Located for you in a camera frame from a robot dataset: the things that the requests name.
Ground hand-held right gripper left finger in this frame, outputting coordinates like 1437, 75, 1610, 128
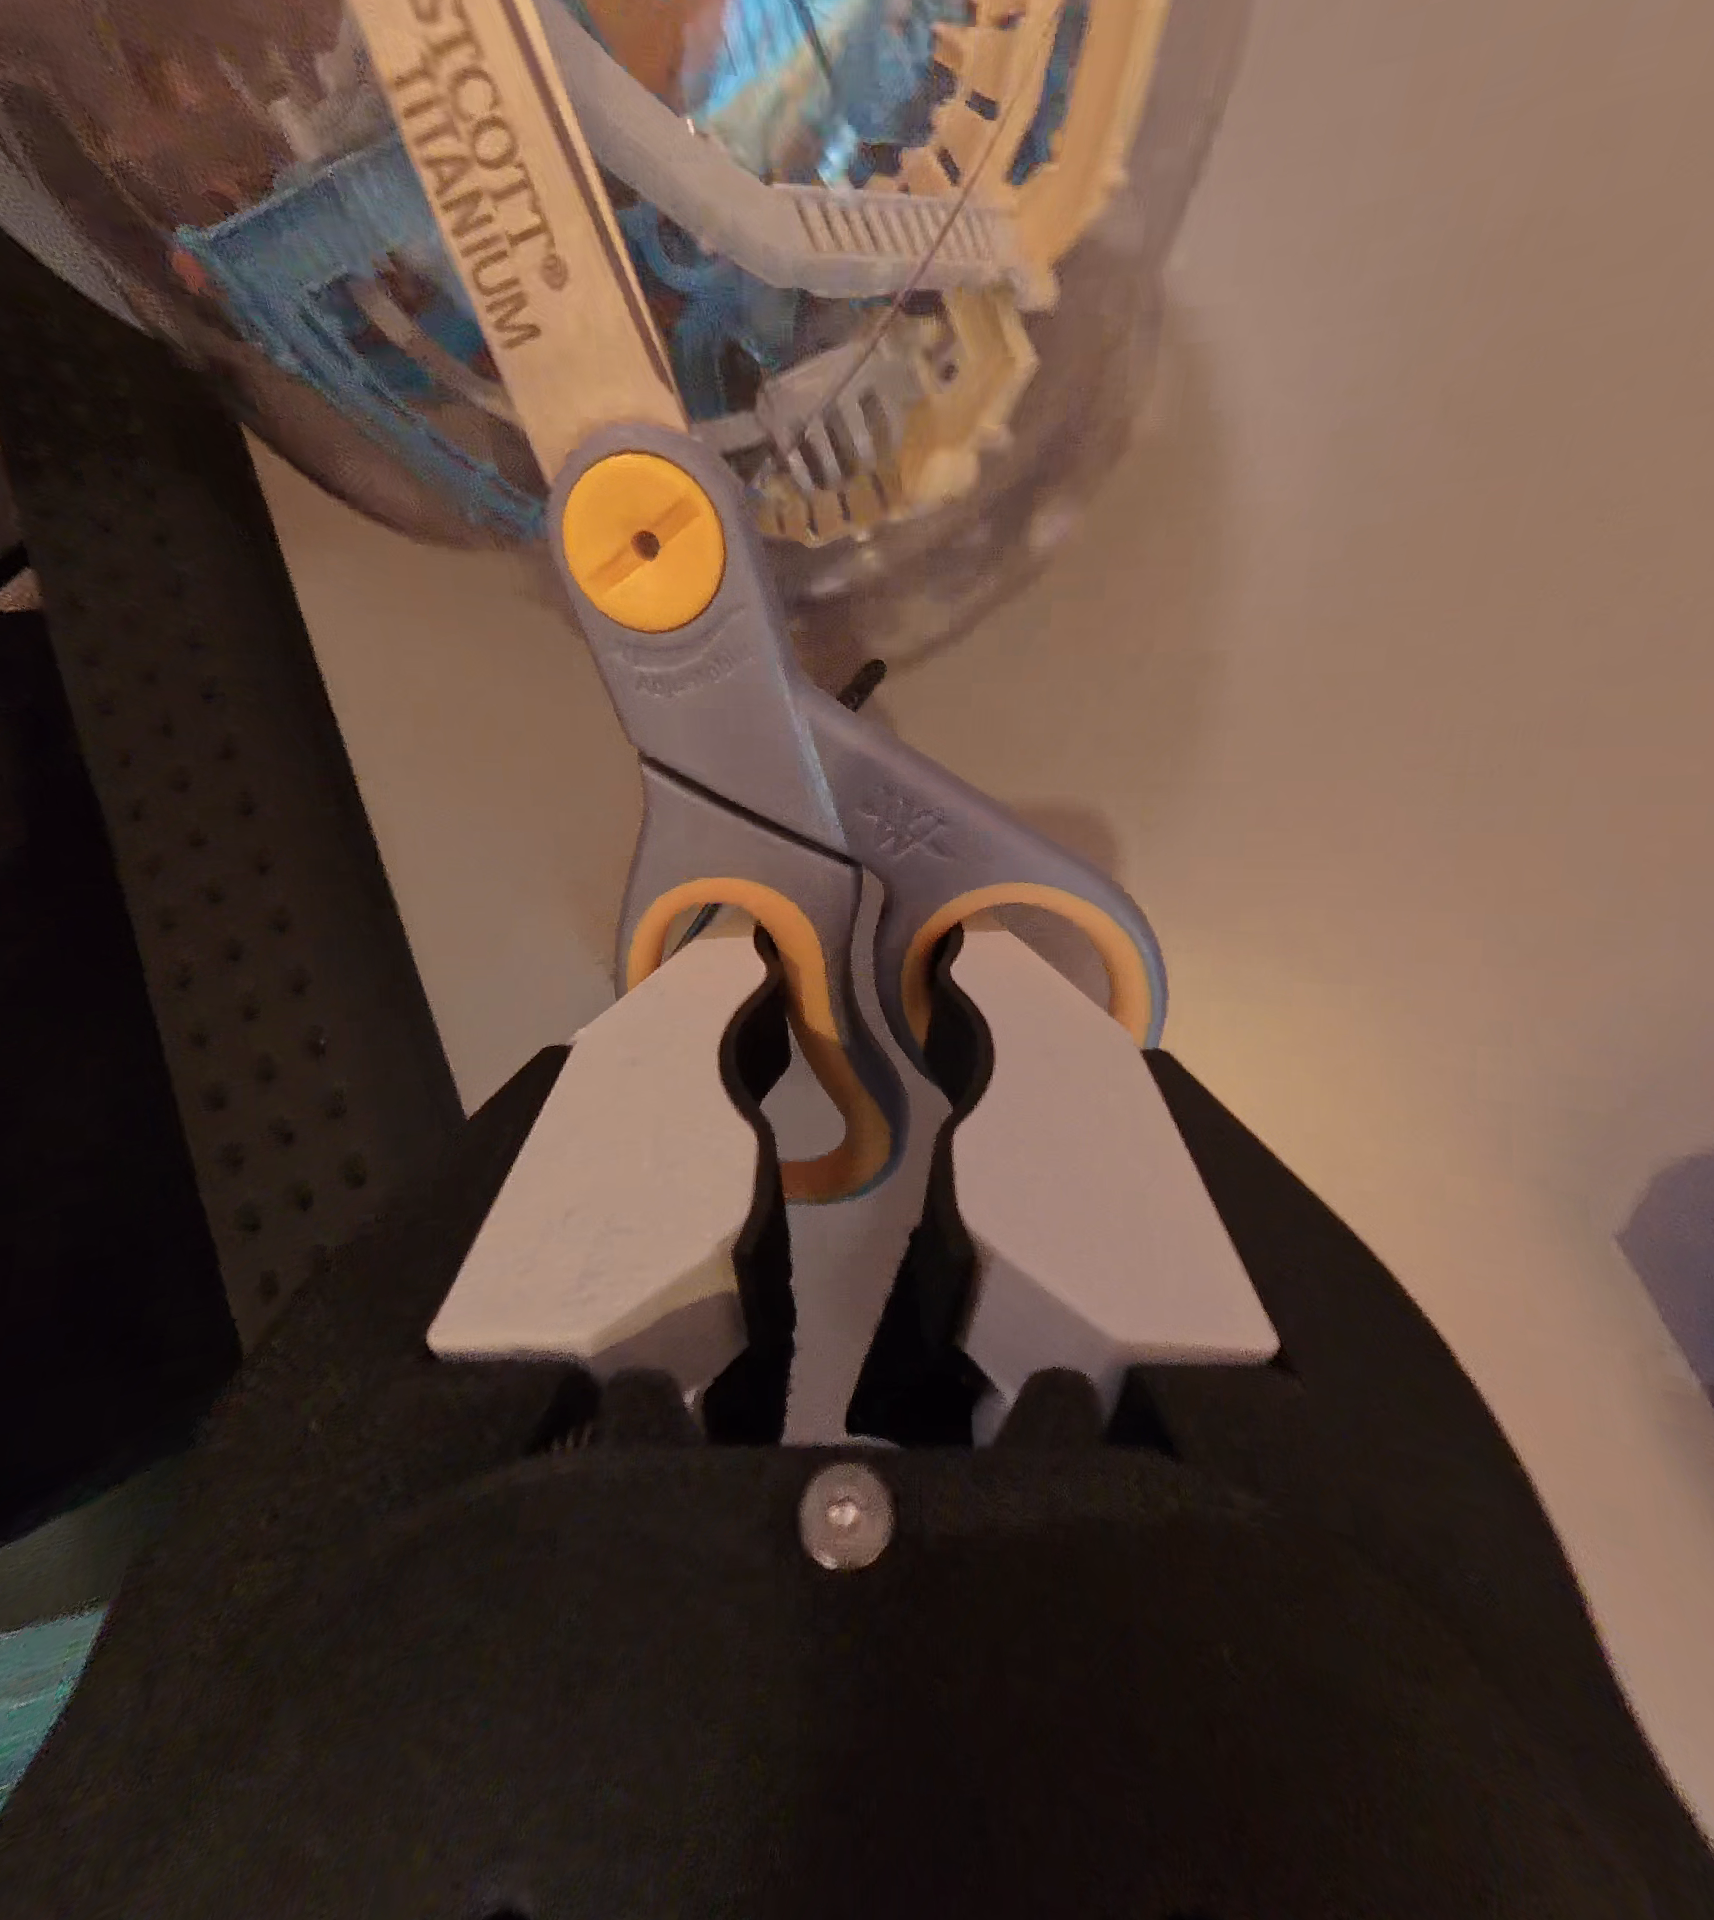
429, 931, 800, 1398

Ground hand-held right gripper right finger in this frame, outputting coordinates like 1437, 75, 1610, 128
924, 925, 1281, 1388

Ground orange grey scissors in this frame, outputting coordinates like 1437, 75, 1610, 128
343, 0, 1166, 1202

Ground clear maze ball toy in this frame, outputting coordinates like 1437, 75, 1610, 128
0, 0, 1250, 678

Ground black perforated wrist rest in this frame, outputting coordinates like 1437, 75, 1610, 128
0, 181, 470, 1352

